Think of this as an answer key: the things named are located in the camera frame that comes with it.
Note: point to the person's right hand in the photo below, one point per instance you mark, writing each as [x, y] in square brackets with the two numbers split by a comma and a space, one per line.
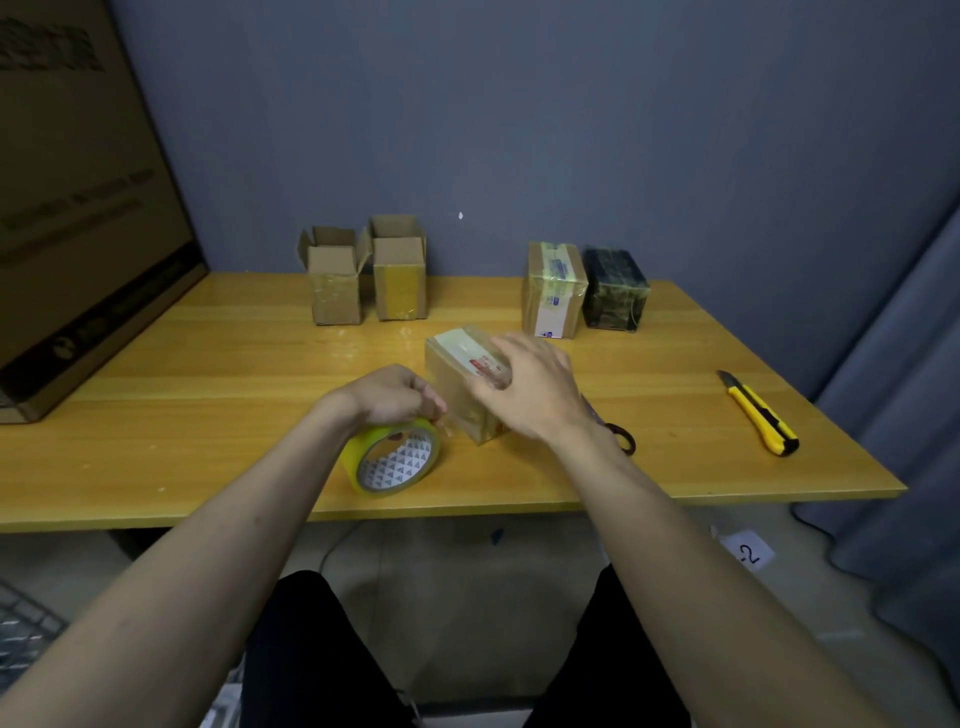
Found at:
[532, 394]

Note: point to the person's left hand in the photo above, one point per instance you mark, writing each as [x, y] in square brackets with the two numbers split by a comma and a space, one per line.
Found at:
[390, 397]

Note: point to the yellow tape roll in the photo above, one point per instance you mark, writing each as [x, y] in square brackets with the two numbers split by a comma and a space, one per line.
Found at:
[352, 450]

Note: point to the small carton red label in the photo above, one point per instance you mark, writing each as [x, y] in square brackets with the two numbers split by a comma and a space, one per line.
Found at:
[457, 375]

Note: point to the brown box with white label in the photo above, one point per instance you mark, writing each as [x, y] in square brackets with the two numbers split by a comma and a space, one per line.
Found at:
[553, 289]

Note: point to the small carton yellow tape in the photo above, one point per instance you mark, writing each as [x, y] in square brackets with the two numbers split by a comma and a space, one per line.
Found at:
[400, 281]

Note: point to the black cardboard box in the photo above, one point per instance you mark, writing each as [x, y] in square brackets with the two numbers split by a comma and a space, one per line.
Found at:
[615, 289]

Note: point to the person's left forearm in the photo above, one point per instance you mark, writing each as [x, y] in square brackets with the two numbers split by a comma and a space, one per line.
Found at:
[172, 592]

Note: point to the person's right forearm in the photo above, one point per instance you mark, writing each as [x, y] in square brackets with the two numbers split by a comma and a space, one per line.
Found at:
[720, 600]

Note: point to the person's black trousers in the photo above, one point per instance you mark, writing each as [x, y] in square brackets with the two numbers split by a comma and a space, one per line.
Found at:
[307, 660]

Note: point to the yellow utility knife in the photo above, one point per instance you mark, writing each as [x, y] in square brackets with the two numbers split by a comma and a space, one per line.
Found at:
[765, 416]

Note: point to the white paper floor label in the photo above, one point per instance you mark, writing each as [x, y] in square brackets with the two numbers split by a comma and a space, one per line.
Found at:
[746, 550]

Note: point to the black table leg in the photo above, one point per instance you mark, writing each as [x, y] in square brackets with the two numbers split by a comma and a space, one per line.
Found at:
[139, 540]

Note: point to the white power strip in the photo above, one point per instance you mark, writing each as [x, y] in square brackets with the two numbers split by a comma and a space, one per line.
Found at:
[225, 705]

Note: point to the large flat brown carton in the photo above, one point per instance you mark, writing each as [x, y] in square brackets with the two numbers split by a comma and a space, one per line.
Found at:
[82, 217]

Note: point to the grey pleated curtain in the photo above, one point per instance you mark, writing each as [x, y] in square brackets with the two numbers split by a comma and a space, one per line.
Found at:
[907, 450]

